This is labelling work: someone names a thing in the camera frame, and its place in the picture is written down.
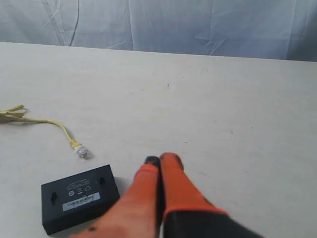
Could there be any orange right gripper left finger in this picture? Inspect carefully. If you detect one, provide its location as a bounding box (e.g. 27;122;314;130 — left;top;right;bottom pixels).
71;156;160;238

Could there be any grey-blue backdrop cloth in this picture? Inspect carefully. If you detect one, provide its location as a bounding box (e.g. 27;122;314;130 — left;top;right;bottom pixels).
0;0;317;61

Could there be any yellow ethernet cable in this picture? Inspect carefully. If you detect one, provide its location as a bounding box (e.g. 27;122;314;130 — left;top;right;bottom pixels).
0;105;90;160

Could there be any small black box device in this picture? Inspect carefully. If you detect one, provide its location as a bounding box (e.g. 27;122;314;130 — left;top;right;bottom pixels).
41;165;120;235

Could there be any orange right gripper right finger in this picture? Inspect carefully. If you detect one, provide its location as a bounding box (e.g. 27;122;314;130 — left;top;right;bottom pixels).
160;153;260;238

